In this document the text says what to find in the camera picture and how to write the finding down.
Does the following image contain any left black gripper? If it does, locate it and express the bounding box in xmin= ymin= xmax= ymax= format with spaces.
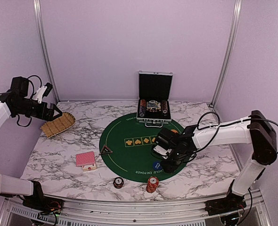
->
xmin=14 ymin=98 xmax=62 ymax=121

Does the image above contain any blue small blind button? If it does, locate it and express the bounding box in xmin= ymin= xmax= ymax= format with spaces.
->
xmin=153 ymin=161 xmax=163 ymax=173

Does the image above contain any red yellow 5 chip stack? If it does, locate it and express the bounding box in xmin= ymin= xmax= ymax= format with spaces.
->
xmin=146 ymin=177 xmax=159 ymax=193

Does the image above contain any triangular black red dealer button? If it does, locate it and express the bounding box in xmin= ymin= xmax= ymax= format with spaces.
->
xmin=99 ymin=145 xmax=113 ymax=155

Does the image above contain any black red 100 chip stack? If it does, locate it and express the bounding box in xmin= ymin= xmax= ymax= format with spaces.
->
xmin=113 ymin=177 xmax=124 ymax=189

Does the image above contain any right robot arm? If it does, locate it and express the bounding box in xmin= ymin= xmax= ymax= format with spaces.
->
xmin=152 ymin=110 xmax=278 ymax=216

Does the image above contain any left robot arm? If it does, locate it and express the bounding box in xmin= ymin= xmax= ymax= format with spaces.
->
xmin=0 ymin=77 xmax=63 ymax=215

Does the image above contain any woven bamboo basket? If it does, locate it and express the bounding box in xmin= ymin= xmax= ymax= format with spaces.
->
xmin=41 ymin=112 xmax=76 ymax=138

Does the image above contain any right chip row in case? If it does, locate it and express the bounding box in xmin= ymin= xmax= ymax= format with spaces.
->
xmin=161 ymin=100 xmax=168 ymax=116

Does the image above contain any chip row in case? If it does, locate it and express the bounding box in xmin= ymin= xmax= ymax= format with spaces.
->
xmin=139 ymin=99 xmax=146 ymax=117
xmin=161 ymin=100 xmax=168 ymax=116

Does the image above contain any round green poker mat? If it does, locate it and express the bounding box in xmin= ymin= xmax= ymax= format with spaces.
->
xmin=99 ymin=113 xmax=186 ymax=183

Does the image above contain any card deck in case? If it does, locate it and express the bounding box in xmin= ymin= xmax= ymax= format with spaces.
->
xmin=147 ymin=100 xmax=161 ymax=112

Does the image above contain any red playing card deck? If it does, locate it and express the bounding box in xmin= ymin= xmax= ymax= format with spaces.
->
xmin=76 ymin=151 xmax=96 ymax=167

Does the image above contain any left chip row in case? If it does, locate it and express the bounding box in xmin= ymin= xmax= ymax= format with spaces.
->
xmin=139 ymin=99 xmax=146 ymax=117

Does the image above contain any aluminium poker chip case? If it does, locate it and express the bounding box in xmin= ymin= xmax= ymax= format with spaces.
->
xmin=136 ymin=71 xmax=173 ymax=128

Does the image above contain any playing card box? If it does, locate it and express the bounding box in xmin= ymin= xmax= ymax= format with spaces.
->
xmin=82 ymin=163 xmax=97 ymax=171

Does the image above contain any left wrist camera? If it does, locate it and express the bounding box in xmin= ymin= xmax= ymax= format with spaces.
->
xmin=31 ymin=82 xmax=53 ymax=104

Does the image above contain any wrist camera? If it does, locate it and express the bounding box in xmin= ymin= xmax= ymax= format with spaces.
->
xmin=31 ymin=82 xmax=53 ymax=104
xmin=152 ymin=142 xmax=173 ymax=159

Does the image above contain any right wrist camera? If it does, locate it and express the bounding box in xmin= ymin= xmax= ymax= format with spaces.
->
xmin=152 ymin=142 xmax=173 ymax=159

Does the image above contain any left aluminium frame post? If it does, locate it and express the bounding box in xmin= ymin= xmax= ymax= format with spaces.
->
xmin=33 ymin=0 xmax=60 ymax=103

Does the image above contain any aluminium frame post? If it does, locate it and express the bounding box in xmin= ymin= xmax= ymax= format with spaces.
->
xmin=210 ymin=0 xmax=243 ymax=108
xmin=33 ymin=0 xmax=60 ymax=103

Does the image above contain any front aluminium rail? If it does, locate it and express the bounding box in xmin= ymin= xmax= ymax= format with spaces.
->
xmin=0 ymin=190 xmax=271 ymax=226

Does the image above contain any right aluminium frame post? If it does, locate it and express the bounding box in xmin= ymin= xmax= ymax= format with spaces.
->
xmin=210 ymin=0 xmax=243 ymax=108

